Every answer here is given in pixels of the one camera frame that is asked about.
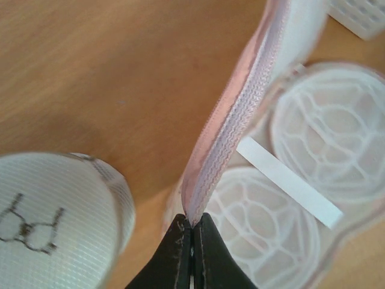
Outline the white round mesh laundry bag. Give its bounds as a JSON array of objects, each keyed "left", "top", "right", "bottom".
[{"left": 1, "top": 152, "right": 136, "bottom": 288}]

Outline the floral mesh laundry bag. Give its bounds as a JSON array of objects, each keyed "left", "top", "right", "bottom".
[{"left": 163, "top": 1, "right": 384, "bottom": 288}]

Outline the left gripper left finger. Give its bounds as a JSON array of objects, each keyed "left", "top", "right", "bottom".
[{"left": 126, "top": 214, "right": 191, "bottom": 289}]

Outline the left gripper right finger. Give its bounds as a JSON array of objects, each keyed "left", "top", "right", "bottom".
[{"left": 192, "top": 213, "right": 256, "bottom": 289}]

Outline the white plastic basket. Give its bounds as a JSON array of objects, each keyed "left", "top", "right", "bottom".
[{"left": 329, "top": 0, "right": 385, "bottom": 41}]

